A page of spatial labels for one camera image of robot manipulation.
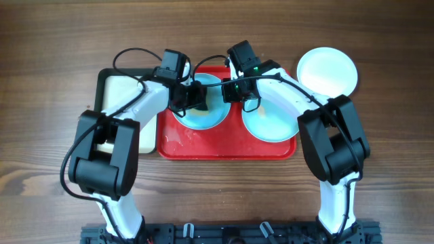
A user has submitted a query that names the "light blue round plate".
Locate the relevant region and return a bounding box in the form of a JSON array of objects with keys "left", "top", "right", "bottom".
[{"left": 173, "top": 73, "right": 231, "bottom": 130}]

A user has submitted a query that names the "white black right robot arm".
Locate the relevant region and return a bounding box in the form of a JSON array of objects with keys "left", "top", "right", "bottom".
[{"left": 223, "top": 58, "right": 370, "bottom": 238}]

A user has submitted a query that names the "black water basin tray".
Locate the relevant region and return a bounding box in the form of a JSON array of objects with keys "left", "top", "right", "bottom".
[{"left": 94, "top": 68, "right": 157, "bottom": 154}]

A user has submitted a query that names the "mint green round plate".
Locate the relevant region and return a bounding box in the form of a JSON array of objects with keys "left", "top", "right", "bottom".
[{"left": 241, "top": 100, "right": 299, "bottom": 143}]

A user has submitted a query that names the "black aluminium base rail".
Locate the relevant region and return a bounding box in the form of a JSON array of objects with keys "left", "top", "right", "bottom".
[{"left": 79, "top": 220, "right": 382, "bottom": 244}]

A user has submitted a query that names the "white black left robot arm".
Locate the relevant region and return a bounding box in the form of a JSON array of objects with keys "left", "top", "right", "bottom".
[{"left": 60, "top": 77, "right": 208, "bottom": 243}]

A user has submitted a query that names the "red plastic tray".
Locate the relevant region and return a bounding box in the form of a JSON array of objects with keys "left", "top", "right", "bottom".
[{"left": 157, "top": 66, "right": 296, "bottom": 160}]

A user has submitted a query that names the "white round plate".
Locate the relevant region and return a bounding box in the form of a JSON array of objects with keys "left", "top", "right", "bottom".
[{"left": 296, "top": 47, "right": 359, "bottom": 98}]

